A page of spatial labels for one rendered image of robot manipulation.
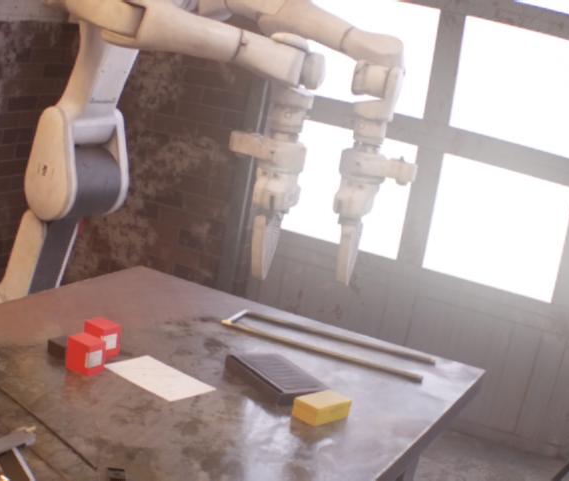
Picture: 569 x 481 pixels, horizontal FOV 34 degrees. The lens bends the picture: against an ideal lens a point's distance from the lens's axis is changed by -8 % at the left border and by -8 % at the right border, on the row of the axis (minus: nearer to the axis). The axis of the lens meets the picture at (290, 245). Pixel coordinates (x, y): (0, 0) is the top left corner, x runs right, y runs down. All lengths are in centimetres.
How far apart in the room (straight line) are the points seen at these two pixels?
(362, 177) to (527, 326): 208
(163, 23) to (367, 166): 45
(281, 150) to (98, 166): 55
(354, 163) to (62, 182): 63
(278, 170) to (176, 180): 246
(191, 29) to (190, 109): 252
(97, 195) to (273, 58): 64
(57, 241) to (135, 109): 209
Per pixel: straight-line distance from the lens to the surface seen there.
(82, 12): 164
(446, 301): 377
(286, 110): 166
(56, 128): 202
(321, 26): 183
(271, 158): 166
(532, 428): 381
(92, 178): 206
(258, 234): 169
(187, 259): 412
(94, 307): 177
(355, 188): 173
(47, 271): 222
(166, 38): 155
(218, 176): 400
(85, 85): 203
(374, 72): 172
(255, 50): 158
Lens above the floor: 143
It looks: 13 degrees down
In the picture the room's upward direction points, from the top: 10 degrees clockwise
